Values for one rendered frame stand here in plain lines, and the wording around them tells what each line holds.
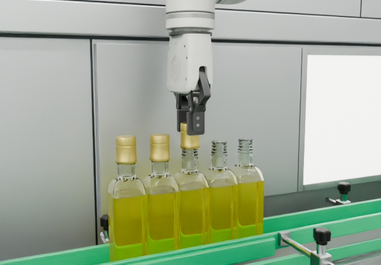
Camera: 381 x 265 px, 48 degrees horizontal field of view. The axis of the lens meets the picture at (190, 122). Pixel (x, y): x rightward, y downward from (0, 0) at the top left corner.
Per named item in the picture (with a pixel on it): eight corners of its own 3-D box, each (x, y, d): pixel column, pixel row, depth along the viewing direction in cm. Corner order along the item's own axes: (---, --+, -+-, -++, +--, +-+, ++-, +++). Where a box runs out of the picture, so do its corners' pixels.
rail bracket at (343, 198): (331, 228, 106) (334, 176, 105) (352, 239, 100) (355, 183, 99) (318, 231, 105) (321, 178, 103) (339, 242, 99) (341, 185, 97)
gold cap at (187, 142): (194, 144, 78) (194, 121, 78) (203, 148, 75) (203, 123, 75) (177, 146, 77) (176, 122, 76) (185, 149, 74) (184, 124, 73)
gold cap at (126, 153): (110, 162, 71) (110, 136, 71) (126, 159, 74) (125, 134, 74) (126, 165, 69) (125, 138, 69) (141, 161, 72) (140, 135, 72)
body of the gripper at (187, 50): (159, 29, 76) (160, 91, 78) (181, 23, 67) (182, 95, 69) (197, 30, 79) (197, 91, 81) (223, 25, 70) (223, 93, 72)
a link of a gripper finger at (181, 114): (171, 93, 79) (172, 130, 79) (178, 95, 76) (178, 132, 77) (187, 93, 80) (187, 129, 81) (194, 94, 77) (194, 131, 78)
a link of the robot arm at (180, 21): (157, 16, 76) (157, 33, 76) (177, 10, 68) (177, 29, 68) (200, 19, 79) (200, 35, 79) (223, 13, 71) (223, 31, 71)
